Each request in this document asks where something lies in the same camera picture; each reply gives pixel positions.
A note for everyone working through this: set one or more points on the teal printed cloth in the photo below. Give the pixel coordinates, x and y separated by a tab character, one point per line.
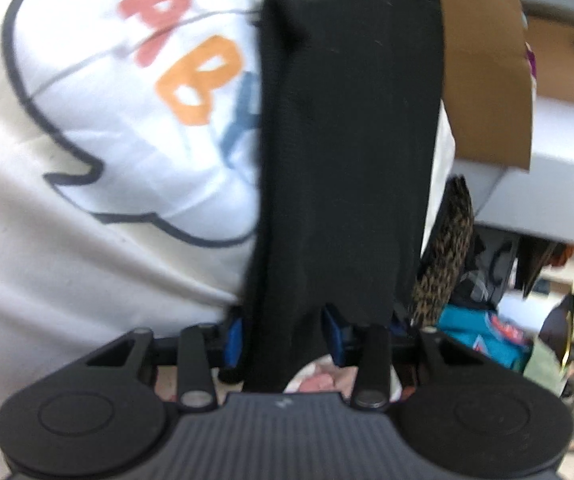
467	325

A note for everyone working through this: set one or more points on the black pants with bear stripe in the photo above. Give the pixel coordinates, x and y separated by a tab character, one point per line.
347	160

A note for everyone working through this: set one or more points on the white plastic bag purple print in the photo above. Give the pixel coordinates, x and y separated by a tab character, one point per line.
532	65

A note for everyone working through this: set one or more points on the cardboard box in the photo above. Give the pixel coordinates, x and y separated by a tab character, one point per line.
567	60

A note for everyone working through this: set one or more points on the green cloth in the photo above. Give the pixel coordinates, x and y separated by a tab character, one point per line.
542	365

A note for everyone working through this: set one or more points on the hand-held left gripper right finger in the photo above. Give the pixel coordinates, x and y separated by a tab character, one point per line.
334	337

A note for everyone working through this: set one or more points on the leopard print garment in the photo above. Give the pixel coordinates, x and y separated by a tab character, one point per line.
447	250

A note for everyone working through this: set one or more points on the cream printed blanket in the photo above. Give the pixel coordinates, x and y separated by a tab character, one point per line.
92	135

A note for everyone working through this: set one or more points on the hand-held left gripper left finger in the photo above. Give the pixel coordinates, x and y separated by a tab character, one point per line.
235	342

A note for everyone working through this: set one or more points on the black bag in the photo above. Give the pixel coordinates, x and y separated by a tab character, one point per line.
487	270

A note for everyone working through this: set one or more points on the flattened cardboard sheet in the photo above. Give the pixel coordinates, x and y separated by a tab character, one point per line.
487	85

